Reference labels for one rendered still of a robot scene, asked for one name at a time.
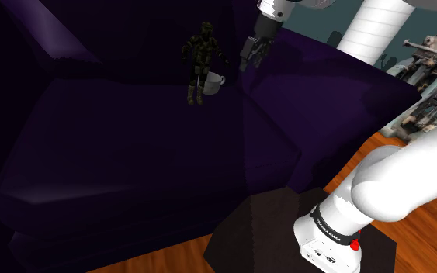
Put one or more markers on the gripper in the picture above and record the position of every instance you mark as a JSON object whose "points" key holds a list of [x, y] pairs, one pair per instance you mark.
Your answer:
{"points": [[265, 29]]}

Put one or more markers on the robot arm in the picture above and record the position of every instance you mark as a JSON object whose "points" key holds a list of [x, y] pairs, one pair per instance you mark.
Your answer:
{"points": [[384, 181]]}

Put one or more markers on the white cup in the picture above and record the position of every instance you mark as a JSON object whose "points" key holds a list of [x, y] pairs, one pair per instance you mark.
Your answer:
{"points": [[212, 84]]}

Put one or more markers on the camouflage soldier figure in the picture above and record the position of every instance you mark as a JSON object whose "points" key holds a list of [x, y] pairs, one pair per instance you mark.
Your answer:
{"points": [[202, 56]]}

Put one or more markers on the dark purple sofa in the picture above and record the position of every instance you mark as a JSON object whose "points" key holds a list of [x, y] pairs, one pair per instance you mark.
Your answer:
{"points": [[127, 151]]}

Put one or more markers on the grey weathered machine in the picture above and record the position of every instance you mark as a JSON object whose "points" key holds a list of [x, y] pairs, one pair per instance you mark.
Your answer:
{"points": [[426, 94]]}

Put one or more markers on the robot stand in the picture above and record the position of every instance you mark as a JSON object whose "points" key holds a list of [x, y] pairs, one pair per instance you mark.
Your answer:
{"points": [[263, 230]]}

